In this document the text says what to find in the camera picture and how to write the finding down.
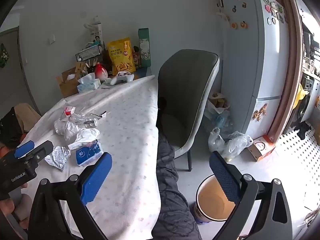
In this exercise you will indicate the white wall switch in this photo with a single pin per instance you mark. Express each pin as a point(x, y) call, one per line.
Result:
point(52, 39)

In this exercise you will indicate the beige cloth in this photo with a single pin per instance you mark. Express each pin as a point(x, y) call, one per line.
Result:
point(27, 116)

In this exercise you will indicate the white dotted tablecloth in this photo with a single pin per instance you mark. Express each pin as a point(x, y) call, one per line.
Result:
point(125, 130)

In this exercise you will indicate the grey chair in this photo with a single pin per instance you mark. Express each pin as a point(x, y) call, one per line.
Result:
point(185, 85)

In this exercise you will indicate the yellow snack bag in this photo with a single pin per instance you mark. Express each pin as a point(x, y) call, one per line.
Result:
point(121, 55)

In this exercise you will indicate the silver printed wrapper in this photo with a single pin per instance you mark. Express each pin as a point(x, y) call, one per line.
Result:
point(58, 158)

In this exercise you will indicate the tall white carton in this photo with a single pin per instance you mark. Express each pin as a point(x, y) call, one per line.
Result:
point(97, 33)

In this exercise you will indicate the white face mask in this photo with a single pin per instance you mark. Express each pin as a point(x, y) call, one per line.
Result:
point(83, 135)

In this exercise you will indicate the person's left hand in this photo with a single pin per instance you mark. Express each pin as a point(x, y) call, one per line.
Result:
point(7, 207)

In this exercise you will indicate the beige plastic bag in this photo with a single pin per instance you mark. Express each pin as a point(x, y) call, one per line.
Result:
point(218, 103)

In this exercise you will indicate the bluish plastic bag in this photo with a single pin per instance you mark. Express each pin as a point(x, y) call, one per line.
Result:
point(222, 122)

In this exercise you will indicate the white plastic bag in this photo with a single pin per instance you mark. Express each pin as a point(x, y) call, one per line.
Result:
point(232, 145)

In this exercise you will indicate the black cloth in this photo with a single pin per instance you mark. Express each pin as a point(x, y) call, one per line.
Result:
point(302, 128)

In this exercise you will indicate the small black white wrapper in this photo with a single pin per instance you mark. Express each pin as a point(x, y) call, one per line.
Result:
point(100, 115)

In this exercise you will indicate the blue tissue packet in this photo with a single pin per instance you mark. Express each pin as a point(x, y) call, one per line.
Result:
point(88, 153)

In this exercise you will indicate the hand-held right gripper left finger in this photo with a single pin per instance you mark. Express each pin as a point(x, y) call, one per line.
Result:
point(96, 177)

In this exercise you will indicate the green door decoration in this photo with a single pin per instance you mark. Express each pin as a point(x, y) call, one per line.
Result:
point(3, 55)

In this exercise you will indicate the brown cardboard box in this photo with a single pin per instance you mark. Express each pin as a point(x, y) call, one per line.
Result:
point(66, 85)

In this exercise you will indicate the dark cloth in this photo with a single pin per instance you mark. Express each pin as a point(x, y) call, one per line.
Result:
point(10, 127)

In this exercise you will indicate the person's leg dark pants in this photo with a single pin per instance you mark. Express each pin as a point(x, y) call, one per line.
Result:
point(170, 200)

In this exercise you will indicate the light blue tissue pack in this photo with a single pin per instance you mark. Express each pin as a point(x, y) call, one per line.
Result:
point(87, 83)

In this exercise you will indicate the red white small packet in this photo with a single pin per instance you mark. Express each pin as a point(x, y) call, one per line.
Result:
point(69, 110)

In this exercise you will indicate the red white vase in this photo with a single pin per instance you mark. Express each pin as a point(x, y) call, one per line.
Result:
point(100, 72)

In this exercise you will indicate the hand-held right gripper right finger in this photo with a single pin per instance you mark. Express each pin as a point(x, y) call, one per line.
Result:
point(225, 177)

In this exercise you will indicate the crumpled white tissue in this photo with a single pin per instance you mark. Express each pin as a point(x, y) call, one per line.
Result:
point(63, 128)

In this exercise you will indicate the brown paper bucket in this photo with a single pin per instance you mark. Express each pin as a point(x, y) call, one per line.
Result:
point(212, 202)

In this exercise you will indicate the grey door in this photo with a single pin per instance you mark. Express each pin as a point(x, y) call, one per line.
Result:
point(17, 75)

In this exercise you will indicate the yellow cloth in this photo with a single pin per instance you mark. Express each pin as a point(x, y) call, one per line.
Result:
point(300, 95)

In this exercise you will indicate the green patterned box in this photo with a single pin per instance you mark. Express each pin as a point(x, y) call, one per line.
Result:
point(145, 47)

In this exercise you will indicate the group of fridge magnets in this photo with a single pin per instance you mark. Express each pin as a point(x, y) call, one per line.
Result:
point(275, 11)

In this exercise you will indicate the clear plastic wrapper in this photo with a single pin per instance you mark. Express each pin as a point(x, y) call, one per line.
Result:
point(81, 120)

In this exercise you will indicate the white refrigerator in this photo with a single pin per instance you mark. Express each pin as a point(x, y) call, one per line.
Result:
point(245, 67)

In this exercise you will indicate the white bowl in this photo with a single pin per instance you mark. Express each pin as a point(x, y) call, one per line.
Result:
point(122, 78)

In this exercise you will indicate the wooden door frame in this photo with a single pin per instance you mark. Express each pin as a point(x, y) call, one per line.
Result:
point(287, 67)

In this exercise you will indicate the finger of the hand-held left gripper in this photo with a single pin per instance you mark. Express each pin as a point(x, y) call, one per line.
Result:
point(43, 150)
point(23, 149)

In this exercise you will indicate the orange white cardboard box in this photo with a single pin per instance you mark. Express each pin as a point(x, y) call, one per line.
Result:
point(261, 150)

